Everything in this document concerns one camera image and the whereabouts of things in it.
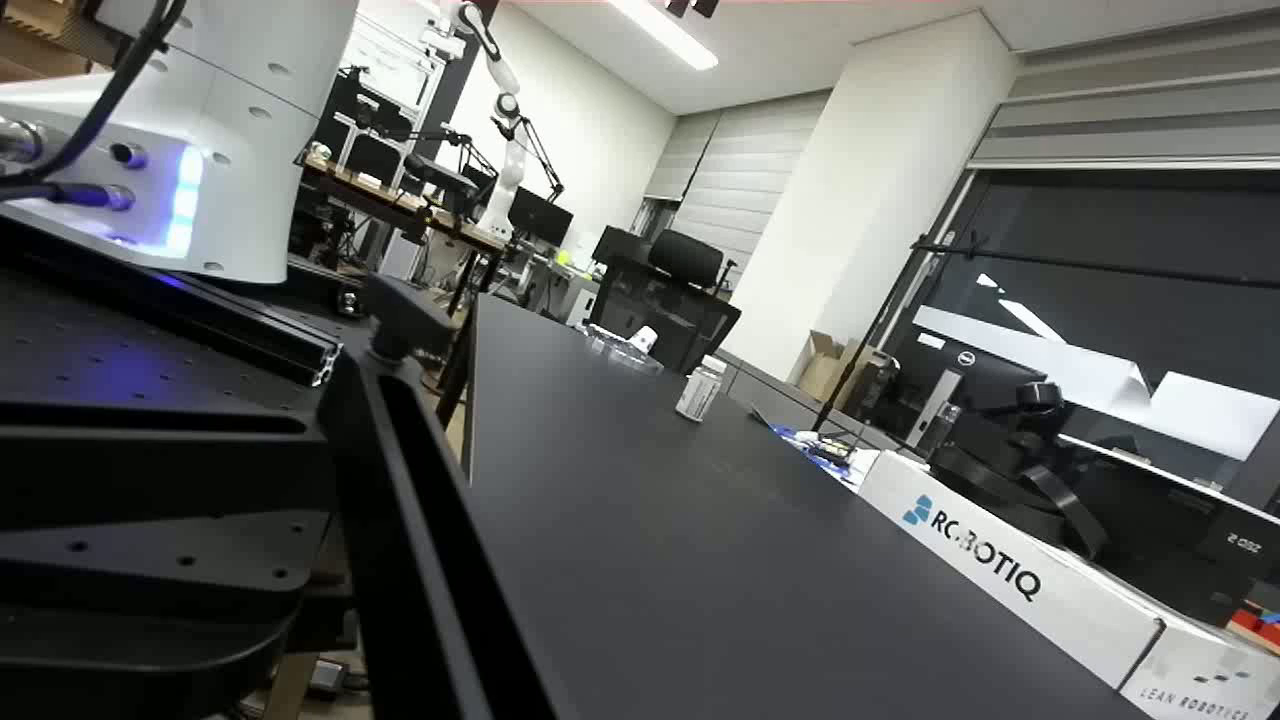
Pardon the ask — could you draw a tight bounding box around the small white bottle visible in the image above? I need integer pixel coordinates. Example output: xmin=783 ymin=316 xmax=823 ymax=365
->
xmin=672 ymin=353 xmax=733 ymax=426

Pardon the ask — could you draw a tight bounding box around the small clear plastic item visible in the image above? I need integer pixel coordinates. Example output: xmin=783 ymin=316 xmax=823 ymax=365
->
xmin=585 ymin=322 xmax=664 ymax=376

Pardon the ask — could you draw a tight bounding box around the large black office chair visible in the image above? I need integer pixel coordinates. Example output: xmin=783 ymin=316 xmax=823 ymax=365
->
xmin=646 ymin=223 xmax=745 ymax=376

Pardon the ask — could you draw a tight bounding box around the small black office chair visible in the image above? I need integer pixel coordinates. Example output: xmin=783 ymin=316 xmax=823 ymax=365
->
xmin=587 ymin=220 xmax=651 ymax=330

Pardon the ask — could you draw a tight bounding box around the black computer monitor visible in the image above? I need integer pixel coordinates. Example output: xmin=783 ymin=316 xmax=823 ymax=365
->
xmin=503 ymin=185 xmax=576 ymax=252

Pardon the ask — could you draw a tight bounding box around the brown cardboard box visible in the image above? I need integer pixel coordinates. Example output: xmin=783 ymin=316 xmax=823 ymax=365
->
xmin=798 ymin=329 xmax=873 ymax=408

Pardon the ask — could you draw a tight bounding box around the blue packet on table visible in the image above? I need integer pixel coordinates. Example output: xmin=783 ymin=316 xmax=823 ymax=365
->
xmin=771 ymin=420 xmax=862 ymax=471

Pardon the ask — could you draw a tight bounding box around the black tripod pole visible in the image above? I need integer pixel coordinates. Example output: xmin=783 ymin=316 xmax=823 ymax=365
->
xmin=809 ymin=231 xmax=941 ymax=436

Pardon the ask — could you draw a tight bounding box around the wooden workbench with equipment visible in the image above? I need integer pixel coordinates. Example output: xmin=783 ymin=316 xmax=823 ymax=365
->
xmin=291 ymin=65 xmax=511 ymax=318

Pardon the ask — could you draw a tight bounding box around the long ceiling light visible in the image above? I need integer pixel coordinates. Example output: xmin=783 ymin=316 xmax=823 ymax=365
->
xmin=603 ymin=0 xmax=726 ymax=74

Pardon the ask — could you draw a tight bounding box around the black equipment pile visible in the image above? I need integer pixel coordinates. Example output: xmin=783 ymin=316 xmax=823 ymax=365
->
xmin=915 ymin=354 xmax=1117 ymax=565

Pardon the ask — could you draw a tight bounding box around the white Robotiq box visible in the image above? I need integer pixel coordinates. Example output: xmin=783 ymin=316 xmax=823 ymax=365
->
xmin=858 ymin=447 xmax=1170 ymax=693

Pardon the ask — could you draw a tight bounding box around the black horizontal rod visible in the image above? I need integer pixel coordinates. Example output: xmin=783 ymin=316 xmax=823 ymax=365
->
xmin=914 ymin=236 xmax=1280 ymax=296

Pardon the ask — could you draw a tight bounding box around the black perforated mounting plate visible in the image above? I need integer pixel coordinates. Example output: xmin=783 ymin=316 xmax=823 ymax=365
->
xmin=0 ymin=213 xmax=352 ymax=720

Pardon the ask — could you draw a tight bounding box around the small white printed box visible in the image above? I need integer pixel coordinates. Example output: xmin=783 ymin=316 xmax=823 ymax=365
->
xmin=1117 ymin=616 xmax=1280 ymax=720

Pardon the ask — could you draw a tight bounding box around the red item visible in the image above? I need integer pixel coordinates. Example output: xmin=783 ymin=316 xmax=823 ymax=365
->
xmin=1228 ymin=599 xmax=1280 ymax=656

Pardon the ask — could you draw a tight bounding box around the black table frame rail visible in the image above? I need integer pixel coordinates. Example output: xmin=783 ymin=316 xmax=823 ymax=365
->
xmin=318 ymin=349 xmax=555 ymax=720

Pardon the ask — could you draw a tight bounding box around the black plug connector cable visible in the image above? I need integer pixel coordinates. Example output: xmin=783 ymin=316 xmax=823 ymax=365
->
xmin=0 ymin=177 xmax=139 ymax=214

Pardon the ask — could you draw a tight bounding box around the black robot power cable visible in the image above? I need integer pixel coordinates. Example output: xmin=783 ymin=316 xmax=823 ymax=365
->
xmin=0 ymin=0 xmax=193 ymax=186

